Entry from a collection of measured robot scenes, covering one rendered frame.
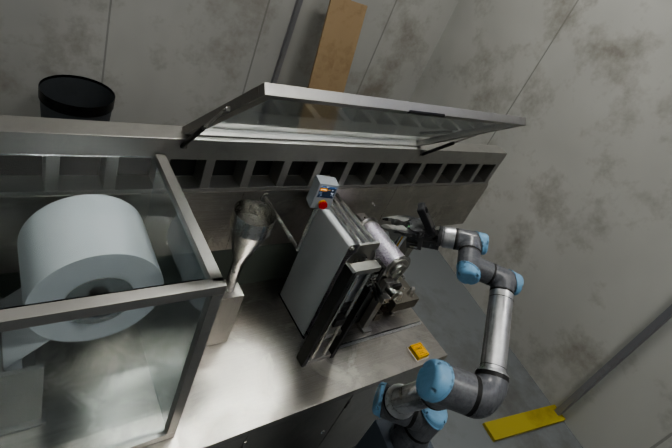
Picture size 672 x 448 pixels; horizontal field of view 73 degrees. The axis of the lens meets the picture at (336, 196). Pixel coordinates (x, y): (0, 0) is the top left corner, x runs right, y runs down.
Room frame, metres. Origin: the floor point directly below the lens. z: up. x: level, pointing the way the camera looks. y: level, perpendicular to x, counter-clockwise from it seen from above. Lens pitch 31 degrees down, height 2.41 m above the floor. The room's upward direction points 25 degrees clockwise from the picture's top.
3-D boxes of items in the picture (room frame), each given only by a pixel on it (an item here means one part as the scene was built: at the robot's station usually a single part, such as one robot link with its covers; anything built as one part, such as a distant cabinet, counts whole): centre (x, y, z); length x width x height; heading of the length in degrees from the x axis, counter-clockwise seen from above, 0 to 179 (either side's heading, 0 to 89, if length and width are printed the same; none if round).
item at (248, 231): (1.19, 0.21, 1.50); 0.14 x 0.14 x 0.06
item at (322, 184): (1.25, 0.04, 1.66); 0.07 x 0.07 x 0.10; 32
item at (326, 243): (1.50, -0.02, 1.17); 0.34 x 0.05 x 0.54; 45
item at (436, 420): (1.12, -0.63, 1.07); 0.13 x 0.12 x 0.14; 94
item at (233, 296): (1.19, 0.21, 1.18); 0.14 x 0.14 x 0.57
